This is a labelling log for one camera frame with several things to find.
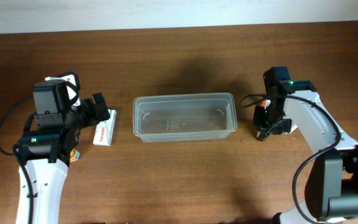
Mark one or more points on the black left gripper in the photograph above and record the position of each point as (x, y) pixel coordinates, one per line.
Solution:
(95, 108)

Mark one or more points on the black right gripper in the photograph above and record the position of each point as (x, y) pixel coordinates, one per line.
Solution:
(269, 125)

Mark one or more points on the orange tube white cap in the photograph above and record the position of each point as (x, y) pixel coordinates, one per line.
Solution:
(265, 103)

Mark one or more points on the white pump bottle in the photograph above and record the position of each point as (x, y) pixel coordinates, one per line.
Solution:
(290, 126)

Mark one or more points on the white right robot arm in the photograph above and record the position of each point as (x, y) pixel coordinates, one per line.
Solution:
(325, 186)

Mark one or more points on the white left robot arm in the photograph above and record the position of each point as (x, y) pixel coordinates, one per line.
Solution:
(43, 151)

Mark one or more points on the clear plastic container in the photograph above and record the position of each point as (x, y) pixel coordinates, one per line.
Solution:
(189, 117)

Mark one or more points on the white Panadol box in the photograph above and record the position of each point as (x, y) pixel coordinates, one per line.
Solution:
(104, 130)

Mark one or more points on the small orange box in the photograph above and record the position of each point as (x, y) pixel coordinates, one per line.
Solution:
(74, 155)

